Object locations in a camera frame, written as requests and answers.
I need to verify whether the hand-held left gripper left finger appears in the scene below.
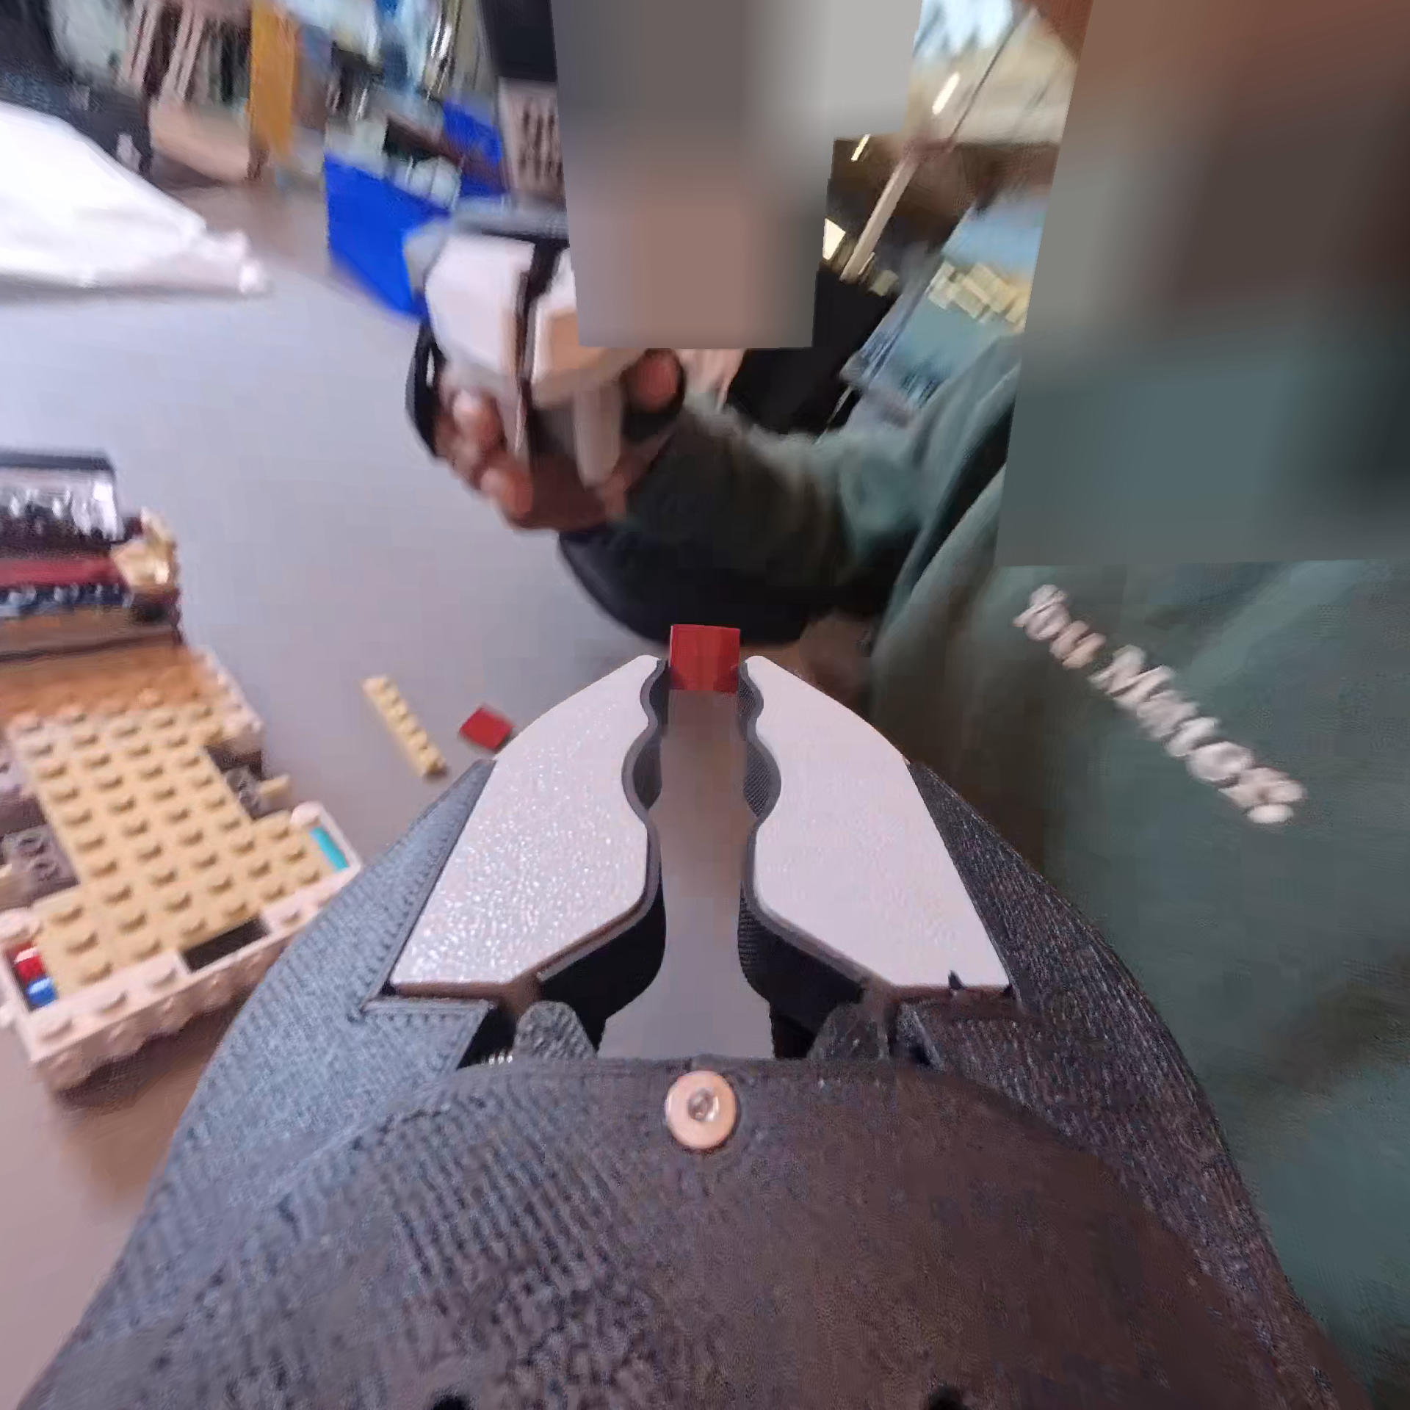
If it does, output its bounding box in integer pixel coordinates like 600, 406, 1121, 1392
391, 655, 668, 999

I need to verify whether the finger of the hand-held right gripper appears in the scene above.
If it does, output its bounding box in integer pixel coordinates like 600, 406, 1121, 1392
422, 242, 530, 453
528, 254, 631, 489

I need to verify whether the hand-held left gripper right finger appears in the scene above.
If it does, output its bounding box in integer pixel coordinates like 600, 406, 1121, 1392
735, 655, 1012, 996

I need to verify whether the tan long brick plate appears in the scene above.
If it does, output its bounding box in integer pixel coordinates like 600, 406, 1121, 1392
360, 675, 449, 781

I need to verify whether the red toy brick truck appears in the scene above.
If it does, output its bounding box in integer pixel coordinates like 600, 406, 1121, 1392
0, 450, 364, 1095

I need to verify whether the person's right forearm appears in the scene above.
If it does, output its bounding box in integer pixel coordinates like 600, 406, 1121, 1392
555, 331, 1020, 651

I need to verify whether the grey desk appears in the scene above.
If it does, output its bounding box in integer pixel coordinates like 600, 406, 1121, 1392
0, 188, 882, 1323

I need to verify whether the person's right hand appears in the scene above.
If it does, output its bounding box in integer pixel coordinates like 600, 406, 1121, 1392
438, 351, 686, 532

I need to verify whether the blue storage bin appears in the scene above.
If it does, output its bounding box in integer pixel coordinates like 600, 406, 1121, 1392
322, 97, 510, 321

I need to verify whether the yellow cardboard box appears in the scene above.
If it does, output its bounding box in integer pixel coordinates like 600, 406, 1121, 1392
246, 0, 303, 178

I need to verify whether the person in green sweatshirt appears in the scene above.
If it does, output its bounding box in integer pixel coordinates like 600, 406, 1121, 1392
869, 473, 1410, 1410

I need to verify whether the white paper bag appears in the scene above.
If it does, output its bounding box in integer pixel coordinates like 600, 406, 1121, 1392
0, 101, 268, 301

